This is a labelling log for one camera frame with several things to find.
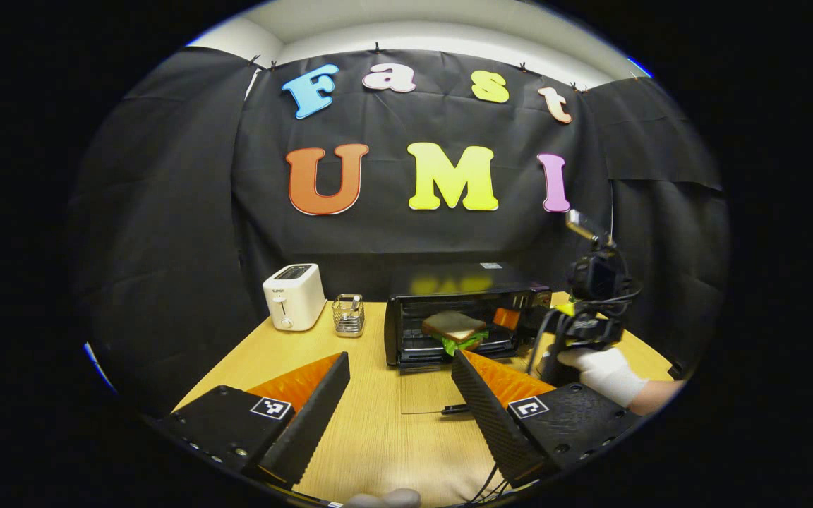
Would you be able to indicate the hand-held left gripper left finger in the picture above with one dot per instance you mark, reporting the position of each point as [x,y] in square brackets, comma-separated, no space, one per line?
[315,423]

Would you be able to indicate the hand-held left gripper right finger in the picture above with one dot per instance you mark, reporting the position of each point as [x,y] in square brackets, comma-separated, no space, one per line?
[491,423]

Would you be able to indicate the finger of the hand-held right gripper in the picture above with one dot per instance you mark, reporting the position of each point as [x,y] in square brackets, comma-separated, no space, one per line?
[506,318]

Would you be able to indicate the sandwich with lettuce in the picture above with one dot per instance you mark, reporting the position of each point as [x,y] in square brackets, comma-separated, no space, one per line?
[452,328]

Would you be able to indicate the black electric oven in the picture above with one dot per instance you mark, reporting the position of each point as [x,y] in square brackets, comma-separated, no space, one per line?
[449,279]

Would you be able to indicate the black backdrop cloth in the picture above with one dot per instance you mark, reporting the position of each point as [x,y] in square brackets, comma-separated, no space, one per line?
[413,240]

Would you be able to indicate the white toaster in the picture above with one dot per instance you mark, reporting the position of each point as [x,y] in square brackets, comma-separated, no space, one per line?
[295,300]

